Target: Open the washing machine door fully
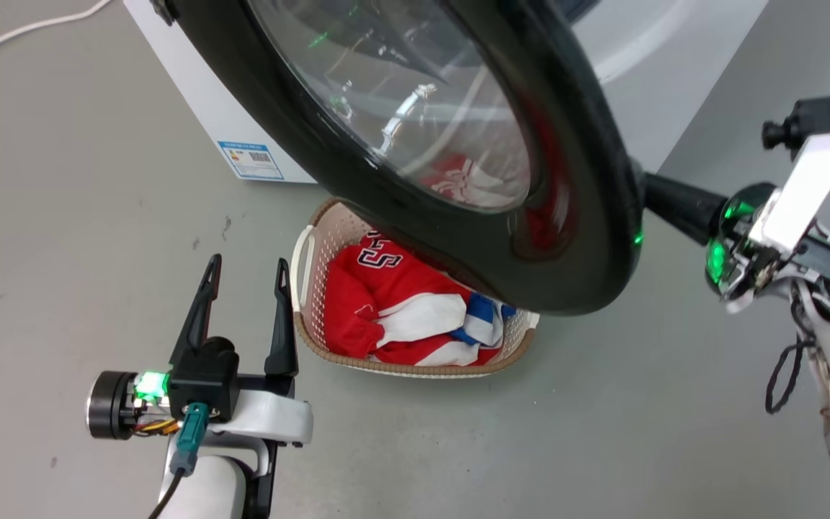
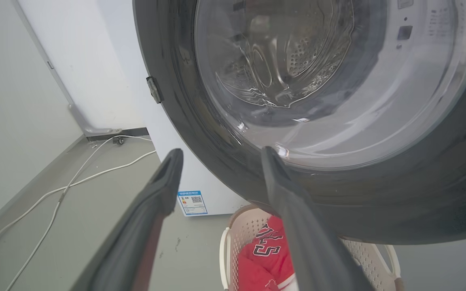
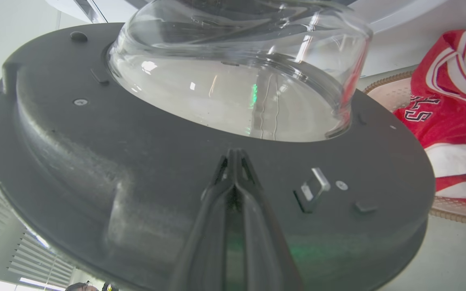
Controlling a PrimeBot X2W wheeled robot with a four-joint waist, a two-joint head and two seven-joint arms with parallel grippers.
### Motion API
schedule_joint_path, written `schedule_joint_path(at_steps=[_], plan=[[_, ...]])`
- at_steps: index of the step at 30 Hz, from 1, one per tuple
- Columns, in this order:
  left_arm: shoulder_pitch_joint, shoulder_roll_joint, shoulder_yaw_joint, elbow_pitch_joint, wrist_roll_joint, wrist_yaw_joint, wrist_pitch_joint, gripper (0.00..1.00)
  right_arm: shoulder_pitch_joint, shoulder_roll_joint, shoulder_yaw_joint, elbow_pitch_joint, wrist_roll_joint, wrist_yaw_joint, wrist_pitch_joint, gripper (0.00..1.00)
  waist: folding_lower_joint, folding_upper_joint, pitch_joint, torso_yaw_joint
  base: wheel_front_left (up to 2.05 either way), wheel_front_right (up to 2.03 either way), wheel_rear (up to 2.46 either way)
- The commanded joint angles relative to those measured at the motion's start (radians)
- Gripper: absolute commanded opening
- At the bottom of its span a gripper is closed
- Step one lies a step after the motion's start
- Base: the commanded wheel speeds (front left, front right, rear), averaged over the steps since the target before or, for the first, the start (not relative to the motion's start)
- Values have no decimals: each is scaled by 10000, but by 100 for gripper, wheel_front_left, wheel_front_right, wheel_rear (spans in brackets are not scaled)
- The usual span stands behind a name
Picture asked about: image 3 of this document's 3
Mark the woven laundry basket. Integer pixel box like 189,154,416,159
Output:
363,71,466,226

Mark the person head dark hair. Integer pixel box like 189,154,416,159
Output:
65,282,99,291

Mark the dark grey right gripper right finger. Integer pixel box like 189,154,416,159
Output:
236,149,304,291

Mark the grey washing machine door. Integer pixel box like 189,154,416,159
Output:
0,0,436,291

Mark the red basketball jersey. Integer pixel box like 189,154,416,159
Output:
393,30,466,209

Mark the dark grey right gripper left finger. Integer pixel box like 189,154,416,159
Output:
167,148,237,291

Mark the white cloth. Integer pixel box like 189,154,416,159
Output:
424,143,466,178

